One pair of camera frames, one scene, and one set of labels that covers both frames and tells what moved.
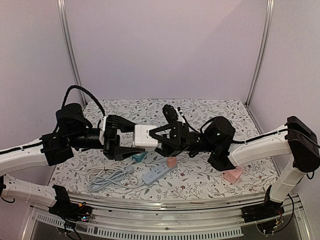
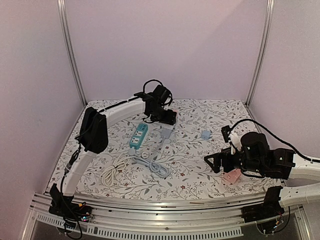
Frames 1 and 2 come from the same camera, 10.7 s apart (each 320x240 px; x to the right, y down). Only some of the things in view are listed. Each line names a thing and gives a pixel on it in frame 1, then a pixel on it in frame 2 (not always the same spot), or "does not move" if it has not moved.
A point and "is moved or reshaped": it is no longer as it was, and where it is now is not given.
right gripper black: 178,136 → 224,158
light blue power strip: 156,174 is moved or reshaped
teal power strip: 139,158 → 140,134
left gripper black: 111,148 → 170,119
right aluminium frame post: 268,23 does not move
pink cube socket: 231,175 does not move
